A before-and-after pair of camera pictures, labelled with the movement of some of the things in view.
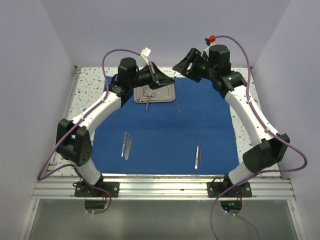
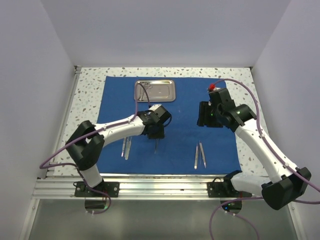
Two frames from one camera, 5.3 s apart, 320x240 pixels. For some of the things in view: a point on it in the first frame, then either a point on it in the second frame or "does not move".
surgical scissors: [148, 97] -> [156, 140]
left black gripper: [162, 78] -> [160, 134]
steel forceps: [128, 146] does not move
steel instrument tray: [166, 93] does not move
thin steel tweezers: [200, 152] does not move
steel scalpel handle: [125, 137] does not move
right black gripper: [183, 66] -> [205, 107]
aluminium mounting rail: [60, 187] does not move
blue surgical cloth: [194, 135] does not move
